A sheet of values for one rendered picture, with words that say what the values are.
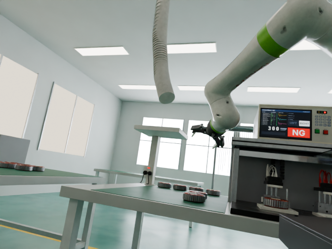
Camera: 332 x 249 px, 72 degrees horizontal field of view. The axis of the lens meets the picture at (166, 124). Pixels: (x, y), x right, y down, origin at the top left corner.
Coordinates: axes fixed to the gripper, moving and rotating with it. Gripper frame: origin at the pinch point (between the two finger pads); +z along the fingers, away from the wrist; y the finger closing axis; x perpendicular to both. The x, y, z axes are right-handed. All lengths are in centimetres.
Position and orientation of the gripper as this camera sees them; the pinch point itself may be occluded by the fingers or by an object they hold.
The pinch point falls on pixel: (203, 140)
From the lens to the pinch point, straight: 132.9
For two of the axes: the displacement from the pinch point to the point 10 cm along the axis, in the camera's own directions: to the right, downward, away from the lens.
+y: 8.6, 5.0, -0.6
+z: -1.3, 3.5, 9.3
